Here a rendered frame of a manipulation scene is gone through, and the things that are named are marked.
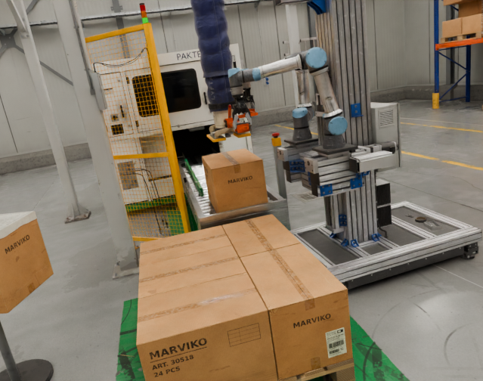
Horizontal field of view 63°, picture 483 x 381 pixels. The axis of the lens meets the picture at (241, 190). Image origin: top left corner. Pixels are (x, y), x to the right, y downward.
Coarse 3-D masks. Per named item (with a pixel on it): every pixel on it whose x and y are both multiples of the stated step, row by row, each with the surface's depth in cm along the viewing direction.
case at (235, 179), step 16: (208, 160) 326; (224, 160) 317; (240, 160) 308; (256, 160) 300; (208, 176) 326; (224, 176) 297; (240, 176) 300; (256, 176) 302; (208, 192) 355; (224, 192) 300; (240, 192) 303; (256, 192) 306; (224, 208) 303
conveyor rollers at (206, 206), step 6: (186, 168) 507; (192, 168) 500; (198, 168) 494; (186, 174) 473; (198, 174) 466; (204, 174) 459; (192, 180) 440; (198, 180) 440; (204, 180) 433; (192, 186) 414; (204, 186) 407; (198, 192) 388; (204, 192) 389; (198, 198) 371; (204, 198) 364; (204, 204) 347; (210, 204) 347; (204, 210) 337; (210, 210) 329
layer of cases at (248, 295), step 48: (192, 240) 273; (240, 240) 261; (288, 240) 250; (144, 288) 217; (192, 288) 210; (240, 288) 203; (288, 288) 196; (336, 288) 190; (144, 336) 175; (192, 336) 175; (240, 336) 181; (288, 336) 187; (336, 336) 194
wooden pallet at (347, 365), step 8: (352, 360) 199; (320, 368) 196; (328, 368) 197; (336, 368) 198; (344, 368) 199; (352, 368) 200; (296, 376) 196; (304, 376) 195; (312, 376) 196; (336, 376) 200; (344, 376) 201; (352, 376) 202
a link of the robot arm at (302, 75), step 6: (300, 72) 304; (306, 72) 304; (300, 78) 305; (306, 78) 305; (300, 84) 307; (306, 84) 307; (300, 90) 308; (306, 90) 308; (300, 96) 310; (306, 96) 309; (300, 102) 312; (306, 102) 310; (312, 114) 316
